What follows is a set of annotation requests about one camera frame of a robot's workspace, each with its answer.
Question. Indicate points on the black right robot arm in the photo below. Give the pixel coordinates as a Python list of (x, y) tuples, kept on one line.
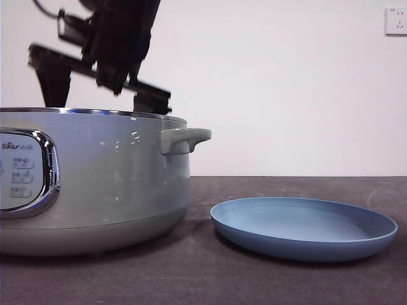
[(121, 47)]

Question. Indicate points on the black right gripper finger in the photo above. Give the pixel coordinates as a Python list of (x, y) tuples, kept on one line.
[(54, 85), (151, 103)]

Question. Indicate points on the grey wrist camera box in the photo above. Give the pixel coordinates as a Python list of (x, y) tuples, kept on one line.
[(74, 27)]

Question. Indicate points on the pale green electric steamer pot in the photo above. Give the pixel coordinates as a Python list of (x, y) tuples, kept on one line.
[(111, 190)]

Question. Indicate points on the blue round plate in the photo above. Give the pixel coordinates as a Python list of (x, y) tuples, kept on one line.
[(302, 222)]

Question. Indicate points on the white wall socket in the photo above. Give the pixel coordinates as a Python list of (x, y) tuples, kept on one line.
[(397, 21)]

